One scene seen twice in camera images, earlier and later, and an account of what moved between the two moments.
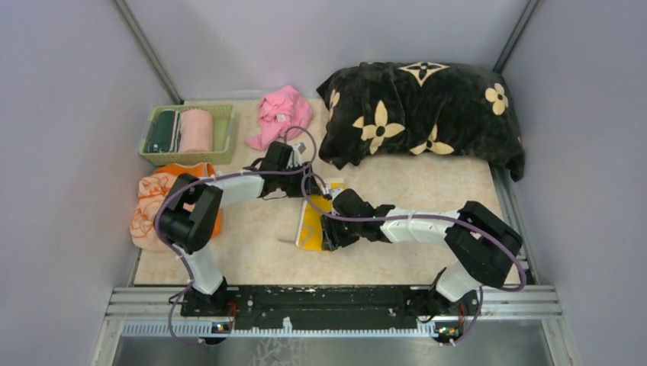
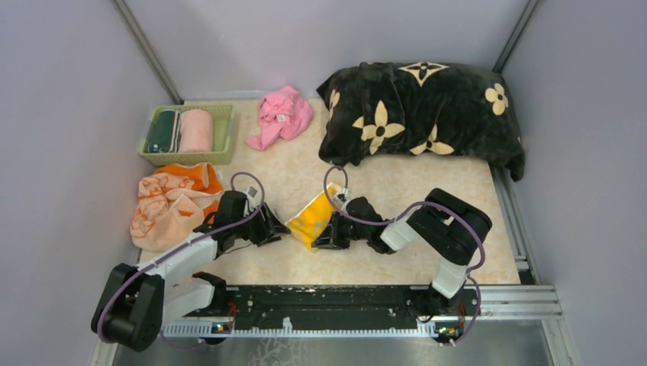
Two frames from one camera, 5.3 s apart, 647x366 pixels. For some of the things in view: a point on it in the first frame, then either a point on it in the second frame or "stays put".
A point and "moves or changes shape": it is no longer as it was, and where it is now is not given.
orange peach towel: x=152 y=188 stays put
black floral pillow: x=372 y=108 stays put
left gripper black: x=297 y=192 -> x=271 y=229
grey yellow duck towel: x=310 y=229 moves or changes shape
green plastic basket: x=223 y=136 stays put
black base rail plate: x=326 y=307 stays put
